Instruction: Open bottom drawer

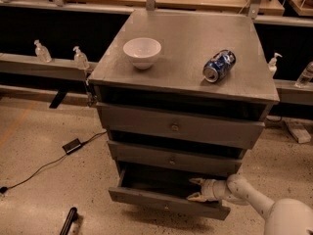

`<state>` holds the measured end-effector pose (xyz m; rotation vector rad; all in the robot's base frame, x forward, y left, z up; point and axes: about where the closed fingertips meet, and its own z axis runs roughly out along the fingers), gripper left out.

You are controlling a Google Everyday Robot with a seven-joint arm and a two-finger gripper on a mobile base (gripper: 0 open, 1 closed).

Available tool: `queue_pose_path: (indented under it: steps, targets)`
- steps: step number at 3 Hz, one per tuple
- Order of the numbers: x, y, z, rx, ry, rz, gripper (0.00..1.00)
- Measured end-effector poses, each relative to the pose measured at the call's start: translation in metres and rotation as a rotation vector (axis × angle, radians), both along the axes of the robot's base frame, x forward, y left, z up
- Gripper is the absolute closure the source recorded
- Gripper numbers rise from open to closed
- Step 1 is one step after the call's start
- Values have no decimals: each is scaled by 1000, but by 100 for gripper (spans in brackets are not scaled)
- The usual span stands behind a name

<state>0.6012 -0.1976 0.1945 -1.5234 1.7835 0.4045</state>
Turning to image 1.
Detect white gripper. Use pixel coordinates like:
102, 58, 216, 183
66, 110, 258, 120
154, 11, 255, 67
187, 178, 218, 203

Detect grey bottom drawer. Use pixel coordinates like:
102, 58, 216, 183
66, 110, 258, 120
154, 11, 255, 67
109, 163, 230, 220

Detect grey drawer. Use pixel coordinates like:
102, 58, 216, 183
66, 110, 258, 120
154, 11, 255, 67
109, 163, 230, 220
96, 103, 265, 149
108, 141, 242, 177

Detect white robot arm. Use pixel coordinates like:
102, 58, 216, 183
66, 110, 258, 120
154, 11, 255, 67
187, 174, 313, 235

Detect grey middle drawer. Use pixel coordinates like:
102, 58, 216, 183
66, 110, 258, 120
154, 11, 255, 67
108, 141, 242, 177

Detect grey top drawer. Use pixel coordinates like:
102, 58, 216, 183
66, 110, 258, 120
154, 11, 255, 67
96, 103, 265, 149

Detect grey wooden drawer cabinet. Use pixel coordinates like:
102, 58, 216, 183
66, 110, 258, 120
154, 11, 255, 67
88, 9, 281, 202

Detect small wooden block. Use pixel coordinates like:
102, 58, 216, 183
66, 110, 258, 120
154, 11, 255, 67
286, 121, 311, 144

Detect crushed blue soda can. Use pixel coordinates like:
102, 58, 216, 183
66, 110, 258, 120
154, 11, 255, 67
202, 50, 236, 83

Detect black power adapter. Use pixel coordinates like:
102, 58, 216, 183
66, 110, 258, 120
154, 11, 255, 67
63, 138, 82, 155

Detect white pump bottle right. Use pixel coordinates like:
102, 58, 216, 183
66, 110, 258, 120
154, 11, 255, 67
268, 53, 282, 75

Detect white ceramic bowl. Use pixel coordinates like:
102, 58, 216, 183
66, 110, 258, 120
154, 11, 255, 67
123, 37, 161, 70

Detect clear plastic water bottle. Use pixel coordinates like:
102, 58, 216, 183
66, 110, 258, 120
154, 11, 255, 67
295, 62, 313, 88

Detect clear pump bottle near cabinet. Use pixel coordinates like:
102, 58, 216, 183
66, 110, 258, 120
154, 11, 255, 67
73, 46, 89, 70

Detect clear pump bottle far left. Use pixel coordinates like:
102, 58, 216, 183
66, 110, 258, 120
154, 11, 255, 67
34, 39, 52, 63

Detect black cylindrical handle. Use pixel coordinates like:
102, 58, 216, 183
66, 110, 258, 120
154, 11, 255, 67
60, 207, 78, 235

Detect black power cable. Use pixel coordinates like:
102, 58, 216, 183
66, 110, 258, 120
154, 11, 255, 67
0, 130, 109, 195

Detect grey metal shelf rail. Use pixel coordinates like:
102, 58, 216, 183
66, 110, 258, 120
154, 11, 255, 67
0, 53, 85, 81

